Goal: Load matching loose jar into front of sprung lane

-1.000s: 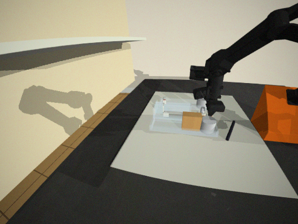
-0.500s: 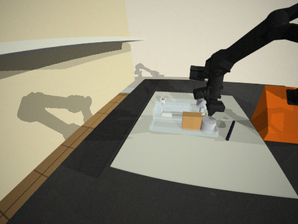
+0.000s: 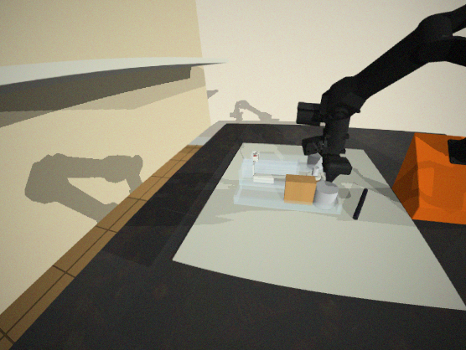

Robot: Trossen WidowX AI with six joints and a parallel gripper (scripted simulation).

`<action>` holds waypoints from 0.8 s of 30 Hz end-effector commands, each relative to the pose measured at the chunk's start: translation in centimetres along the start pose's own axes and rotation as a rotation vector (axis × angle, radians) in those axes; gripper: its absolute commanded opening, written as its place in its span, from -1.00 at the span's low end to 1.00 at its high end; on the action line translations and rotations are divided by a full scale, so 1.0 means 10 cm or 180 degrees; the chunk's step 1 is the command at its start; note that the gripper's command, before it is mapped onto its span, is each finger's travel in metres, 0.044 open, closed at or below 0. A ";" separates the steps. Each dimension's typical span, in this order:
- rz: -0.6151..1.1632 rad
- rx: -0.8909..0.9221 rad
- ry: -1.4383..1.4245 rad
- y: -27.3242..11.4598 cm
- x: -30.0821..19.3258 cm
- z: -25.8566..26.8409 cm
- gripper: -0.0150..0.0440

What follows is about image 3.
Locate black rod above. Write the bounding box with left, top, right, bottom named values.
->
left=352, top=188, right=368, bottom=220

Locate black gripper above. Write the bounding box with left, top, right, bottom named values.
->
left=319, top=127, right=352, bottom=182

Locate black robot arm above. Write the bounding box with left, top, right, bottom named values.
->
left=296, top=4, right=466, bottom=165

